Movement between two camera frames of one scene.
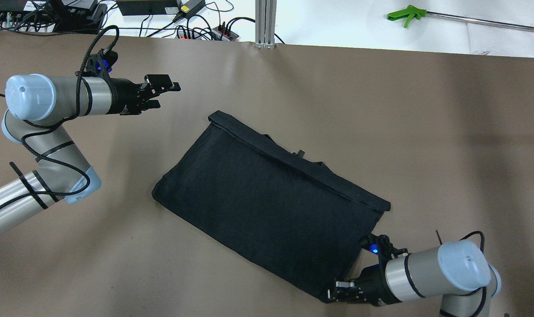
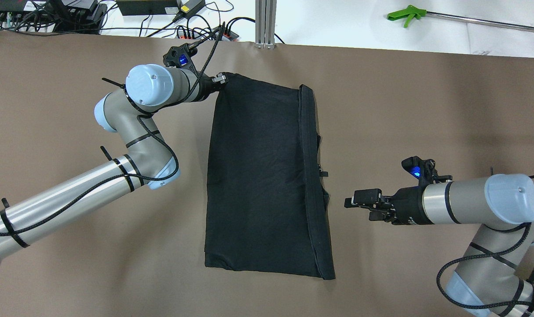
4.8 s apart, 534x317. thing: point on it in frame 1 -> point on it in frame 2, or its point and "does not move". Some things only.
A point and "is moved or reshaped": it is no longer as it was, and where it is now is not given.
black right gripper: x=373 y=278 -> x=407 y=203
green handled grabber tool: x=412 y=10 does not move
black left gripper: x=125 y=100 -> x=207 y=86
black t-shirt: x=254 y=195 is moved or reshaped
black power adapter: x=188 y=8 does not move
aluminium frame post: x=265 y=19 does not move
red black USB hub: x=218 y=33 does not move
